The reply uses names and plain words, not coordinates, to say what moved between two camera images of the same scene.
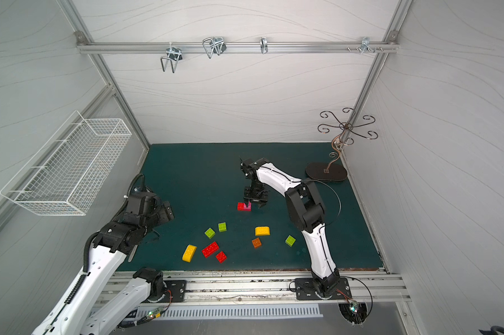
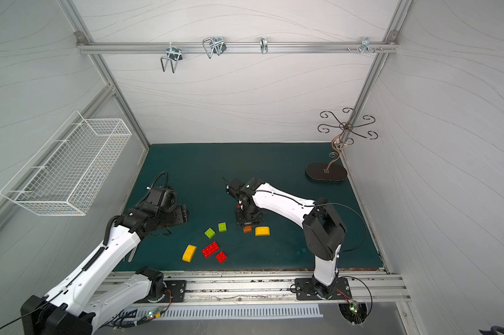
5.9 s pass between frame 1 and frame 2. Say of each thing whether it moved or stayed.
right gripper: moved
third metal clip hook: stayed
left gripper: moved
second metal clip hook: stayed
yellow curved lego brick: stayed
